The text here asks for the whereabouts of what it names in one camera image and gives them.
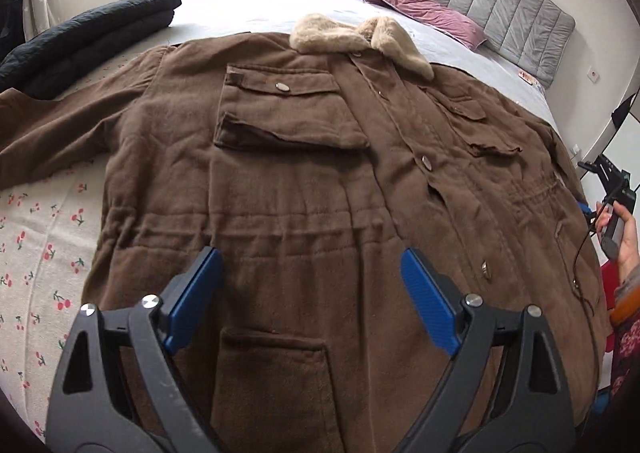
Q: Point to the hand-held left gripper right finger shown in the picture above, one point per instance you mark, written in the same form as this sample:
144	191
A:
427	298

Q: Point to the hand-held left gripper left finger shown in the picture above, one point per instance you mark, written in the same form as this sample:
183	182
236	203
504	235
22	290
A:
196	295

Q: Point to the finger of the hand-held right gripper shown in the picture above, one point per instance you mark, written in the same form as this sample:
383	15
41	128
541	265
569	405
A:
583	211

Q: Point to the brown coat with fur collar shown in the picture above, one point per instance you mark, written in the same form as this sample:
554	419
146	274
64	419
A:
300	193

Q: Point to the person's right forearm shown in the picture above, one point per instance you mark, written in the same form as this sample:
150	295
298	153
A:
627	323

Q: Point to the person's right hand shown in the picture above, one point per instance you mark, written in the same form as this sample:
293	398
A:
631	243

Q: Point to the white side table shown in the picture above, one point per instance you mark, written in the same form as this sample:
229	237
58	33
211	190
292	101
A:
607	143

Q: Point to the black device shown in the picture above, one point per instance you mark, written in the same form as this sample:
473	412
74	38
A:
627	108

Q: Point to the red cloth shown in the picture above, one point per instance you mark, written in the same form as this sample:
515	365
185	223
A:
611	308

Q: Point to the small printed packet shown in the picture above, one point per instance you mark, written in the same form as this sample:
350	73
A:
528	77

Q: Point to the cherry print blanket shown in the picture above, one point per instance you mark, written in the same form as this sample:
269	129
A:
45	253

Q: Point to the large pink velvet pillow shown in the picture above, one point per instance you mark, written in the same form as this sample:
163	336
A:
430	10

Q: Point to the black quilted jacket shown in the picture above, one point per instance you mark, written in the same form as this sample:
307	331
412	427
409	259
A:
95	35

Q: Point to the grey bed sheet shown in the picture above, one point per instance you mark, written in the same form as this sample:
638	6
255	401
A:
240	8

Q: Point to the white wall socket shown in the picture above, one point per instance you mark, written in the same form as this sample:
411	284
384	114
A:
593	75

